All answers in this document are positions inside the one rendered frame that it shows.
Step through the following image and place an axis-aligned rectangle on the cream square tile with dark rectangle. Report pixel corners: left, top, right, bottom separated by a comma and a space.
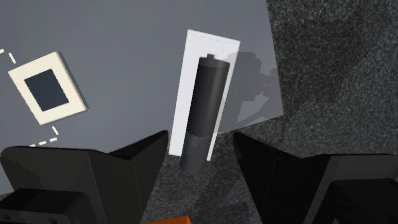
8, 52, 87, 124

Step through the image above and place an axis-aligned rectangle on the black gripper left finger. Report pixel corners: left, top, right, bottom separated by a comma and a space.
0, 130, 169, 224

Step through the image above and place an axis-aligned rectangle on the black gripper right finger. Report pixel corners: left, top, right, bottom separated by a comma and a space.
233, 132, 398, 224

